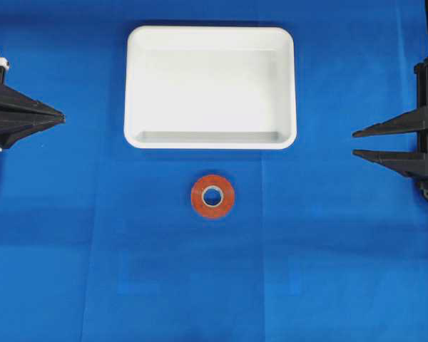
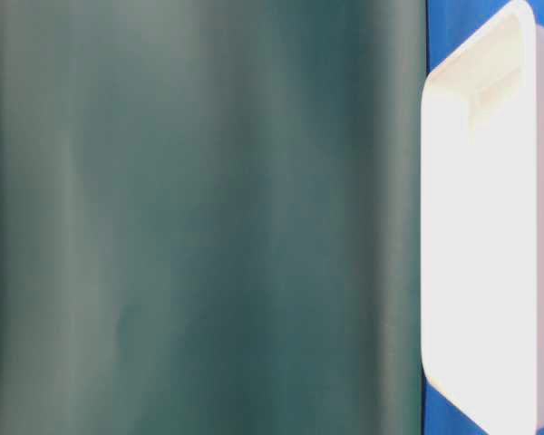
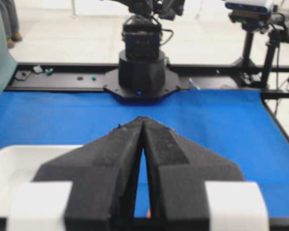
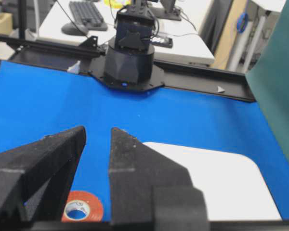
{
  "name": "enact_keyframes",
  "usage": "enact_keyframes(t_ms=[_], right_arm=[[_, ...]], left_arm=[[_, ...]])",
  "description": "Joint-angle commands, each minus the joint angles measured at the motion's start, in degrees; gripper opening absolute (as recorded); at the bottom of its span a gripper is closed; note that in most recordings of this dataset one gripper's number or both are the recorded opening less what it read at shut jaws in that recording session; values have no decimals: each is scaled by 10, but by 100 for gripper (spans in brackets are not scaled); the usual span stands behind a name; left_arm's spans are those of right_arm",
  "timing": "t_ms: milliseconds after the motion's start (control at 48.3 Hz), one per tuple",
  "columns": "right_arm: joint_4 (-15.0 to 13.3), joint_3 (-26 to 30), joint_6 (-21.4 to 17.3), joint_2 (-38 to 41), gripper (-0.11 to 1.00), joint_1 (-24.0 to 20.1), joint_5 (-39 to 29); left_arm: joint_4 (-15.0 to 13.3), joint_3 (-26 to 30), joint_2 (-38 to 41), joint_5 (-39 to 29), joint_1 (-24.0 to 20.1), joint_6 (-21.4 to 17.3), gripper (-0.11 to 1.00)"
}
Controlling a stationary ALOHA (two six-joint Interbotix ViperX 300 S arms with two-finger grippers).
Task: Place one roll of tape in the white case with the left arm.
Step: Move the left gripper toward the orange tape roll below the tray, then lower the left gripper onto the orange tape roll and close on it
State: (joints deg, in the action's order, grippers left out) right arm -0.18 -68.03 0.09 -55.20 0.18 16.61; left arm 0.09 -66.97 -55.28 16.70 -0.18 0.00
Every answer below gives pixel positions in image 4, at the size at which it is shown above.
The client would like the white desk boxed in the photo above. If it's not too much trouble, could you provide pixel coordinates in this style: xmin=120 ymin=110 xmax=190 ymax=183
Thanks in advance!
xmin=39 ymin=0 xmax=214 ymax=65

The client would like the black device with display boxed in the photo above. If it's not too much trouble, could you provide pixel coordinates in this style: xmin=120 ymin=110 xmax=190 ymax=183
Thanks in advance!
xmin=151 ymin=36 xmax=173 ymax=49

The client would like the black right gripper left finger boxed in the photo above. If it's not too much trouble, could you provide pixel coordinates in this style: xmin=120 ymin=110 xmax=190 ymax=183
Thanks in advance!
xmin=0 ymin=126 xmax=86 ymax=227

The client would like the black aluminium rail frame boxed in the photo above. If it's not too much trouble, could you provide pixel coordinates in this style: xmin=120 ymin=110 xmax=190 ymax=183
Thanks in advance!
xmin=0 ymin=35 xmax=256 ymax=102

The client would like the blue table mat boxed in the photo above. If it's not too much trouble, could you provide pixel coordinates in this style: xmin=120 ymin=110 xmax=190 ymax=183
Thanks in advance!
xmin=0 ymin=62 xmax=289 ymax=221

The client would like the blue tape roll hanging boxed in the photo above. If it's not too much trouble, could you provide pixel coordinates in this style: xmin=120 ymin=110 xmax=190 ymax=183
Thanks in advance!
xmin=236 ymin=13 xmax=249 ymax=33

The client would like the black keyboard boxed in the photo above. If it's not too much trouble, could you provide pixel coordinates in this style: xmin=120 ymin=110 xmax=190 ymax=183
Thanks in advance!
xmin=69 ymin=0 xmax=108 ymax=31

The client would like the red tape roll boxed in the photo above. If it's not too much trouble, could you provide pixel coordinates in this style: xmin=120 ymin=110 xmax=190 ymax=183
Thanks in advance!
xmin=61 ymin=191 xmax=104 ymax=222

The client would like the white case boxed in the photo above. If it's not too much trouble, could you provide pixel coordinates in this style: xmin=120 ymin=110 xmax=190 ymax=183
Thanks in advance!
xmin=145 ymin=142 xmax=282 ymax=221

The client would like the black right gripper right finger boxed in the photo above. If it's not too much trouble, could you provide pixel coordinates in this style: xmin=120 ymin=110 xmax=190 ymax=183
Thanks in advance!
xmin=108 ymin=128 xmax=209 ymax=231

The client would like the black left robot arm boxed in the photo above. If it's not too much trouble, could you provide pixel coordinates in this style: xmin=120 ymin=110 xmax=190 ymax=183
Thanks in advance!
xmin=0 ymin=0 xmax=155 ymax=231

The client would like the green backdrop panel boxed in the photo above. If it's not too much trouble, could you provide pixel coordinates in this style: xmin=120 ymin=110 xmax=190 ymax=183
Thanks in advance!
xmin=246 ymin=0 xmax=289 ymax=163

